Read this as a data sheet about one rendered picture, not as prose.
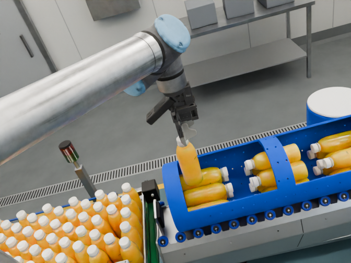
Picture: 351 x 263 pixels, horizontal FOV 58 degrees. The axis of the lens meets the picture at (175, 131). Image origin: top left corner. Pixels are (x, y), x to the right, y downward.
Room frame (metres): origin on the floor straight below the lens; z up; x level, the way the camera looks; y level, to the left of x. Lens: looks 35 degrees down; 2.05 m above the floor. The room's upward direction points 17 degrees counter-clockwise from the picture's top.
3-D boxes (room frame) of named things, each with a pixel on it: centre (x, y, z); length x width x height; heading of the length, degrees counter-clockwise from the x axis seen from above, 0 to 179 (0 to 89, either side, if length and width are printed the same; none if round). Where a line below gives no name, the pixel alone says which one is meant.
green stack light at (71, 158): (1.31, 0.53, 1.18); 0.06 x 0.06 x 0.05
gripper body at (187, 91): (0.86, -0.04, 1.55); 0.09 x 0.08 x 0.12; 86
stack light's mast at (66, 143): (1.31, 0.53, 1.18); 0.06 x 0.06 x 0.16
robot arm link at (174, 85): (0.86, -0.03, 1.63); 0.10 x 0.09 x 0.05; 176
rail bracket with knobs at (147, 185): (1.12, 0.21, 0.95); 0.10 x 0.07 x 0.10; 176
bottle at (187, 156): (0.86, -0.01, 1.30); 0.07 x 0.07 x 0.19
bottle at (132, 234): (0.84, 0.30, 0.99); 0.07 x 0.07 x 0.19
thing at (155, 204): (0.92, 0.17, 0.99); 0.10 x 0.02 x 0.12; 176
